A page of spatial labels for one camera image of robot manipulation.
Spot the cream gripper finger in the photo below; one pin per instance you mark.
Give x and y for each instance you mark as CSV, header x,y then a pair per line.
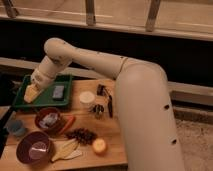
x,y
31,93

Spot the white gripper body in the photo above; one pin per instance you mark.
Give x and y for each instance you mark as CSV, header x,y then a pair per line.
x,y
41,80

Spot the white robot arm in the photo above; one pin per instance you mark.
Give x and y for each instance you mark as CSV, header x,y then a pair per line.
x,y
142,101

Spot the blue plastic cup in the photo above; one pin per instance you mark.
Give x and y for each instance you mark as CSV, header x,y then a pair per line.
x,y
16,128

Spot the grey sponge block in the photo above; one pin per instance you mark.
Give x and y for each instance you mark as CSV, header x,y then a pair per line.
x,y
58,92

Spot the green plastic tray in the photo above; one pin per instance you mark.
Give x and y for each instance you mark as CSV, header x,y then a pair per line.
x,y
45,99

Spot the red bowl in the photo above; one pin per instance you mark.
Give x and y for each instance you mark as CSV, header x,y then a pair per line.
x,y
56,127

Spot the crumpled foil wrapper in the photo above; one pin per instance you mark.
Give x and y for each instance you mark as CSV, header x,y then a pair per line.
x,y
48,120

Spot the black tripod leg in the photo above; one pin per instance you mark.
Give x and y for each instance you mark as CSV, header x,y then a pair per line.
x,y
3,131

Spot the red chili pepper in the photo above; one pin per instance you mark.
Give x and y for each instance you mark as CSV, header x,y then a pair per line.
x,y
68,124

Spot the purple bowl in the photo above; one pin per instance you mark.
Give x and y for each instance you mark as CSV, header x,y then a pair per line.
x,y
33,148

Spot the black binder clip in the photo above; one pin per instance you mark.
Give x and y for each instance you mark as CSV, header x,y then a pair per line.
x,y
101,90

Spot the wooden spatula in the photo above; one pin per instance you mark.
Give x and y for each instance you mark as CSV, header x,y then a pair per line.
x,y
65,150

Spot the bunch of dark grapes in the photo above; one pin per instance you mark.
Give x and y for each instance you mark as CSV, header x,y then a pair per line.
x,y
82,135

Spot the yellow round fruit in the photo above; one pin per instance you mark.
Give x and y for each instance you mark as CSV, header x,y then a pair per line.
x,y
99,146

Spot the black handled knife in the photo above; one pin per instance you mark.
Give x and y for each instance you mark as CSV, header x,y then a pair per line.
x,y
110,106

